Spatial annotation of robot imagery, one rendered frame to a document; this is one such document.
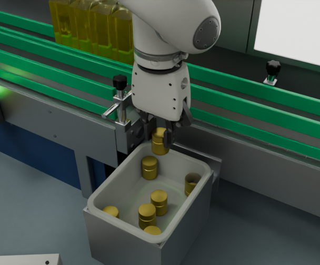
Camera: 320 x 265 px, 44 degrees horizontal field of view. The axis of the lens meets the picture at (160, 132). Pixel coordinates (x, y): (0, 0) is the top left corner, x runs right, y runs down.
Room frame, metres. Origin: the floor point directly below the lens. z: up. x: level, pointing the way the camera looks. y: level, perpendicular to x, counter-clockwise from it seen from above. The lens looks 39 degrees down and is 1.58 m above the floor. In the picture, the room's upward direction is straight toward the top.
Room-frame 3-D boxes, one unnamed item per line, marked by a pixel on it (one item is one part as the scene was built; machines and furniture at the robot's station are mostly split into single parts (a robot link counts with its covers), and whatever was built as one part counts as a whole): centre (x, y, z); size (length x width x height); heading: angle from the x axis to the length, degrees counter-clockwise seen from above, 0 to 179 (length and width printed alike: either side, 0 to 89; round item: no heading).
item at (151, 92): (0.58, 0.00, 1.21); 0.10 x 0.07 x 0.11; 58
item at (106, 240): (0.56, 0.00, 0.92); 0.27 x 0.17 x 0.15; 150
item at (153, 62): (0.58, 0.00, 1.27); 0.09 x 0.08 x 0.03; 58
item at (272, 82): (0.73, -0.24, 1.11); 0.07 x 0.04 x 0.13; 150
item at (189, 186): (0.58, -0.07, 0.96); 0.04 x 0.04 x 0.04
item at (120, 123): (0.68, 0.07, 1.12); 0.17 x 0.03 x 0.12; 150
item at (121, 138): (0.69, 0.06, 1.02); 0.09 x 0.04 x 0.07; 150
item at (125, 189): (0.53, 0.02, 0.97); 0.22 x 0.17 x 0.09; 150
